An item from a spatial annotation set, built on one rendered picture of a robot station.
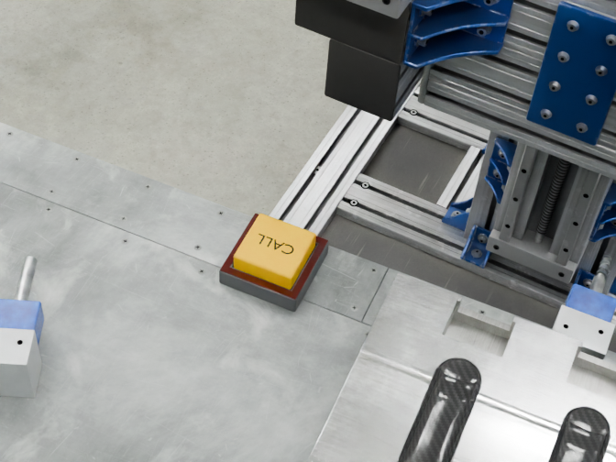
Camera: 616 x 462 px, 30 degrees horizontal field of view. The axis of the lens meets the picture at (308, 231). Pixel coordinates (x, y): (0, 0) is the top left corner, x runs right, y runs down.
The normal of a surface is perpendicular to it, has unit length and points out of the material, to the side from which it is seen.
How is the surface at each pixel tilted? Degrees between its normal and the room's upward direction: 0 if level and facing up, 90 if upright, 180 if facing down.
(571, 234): 90
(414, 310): 0
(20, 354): 0
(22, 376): 90
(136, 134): 0
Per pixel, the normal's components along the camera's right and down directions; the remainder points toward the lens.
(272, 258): 0.06, -0.63
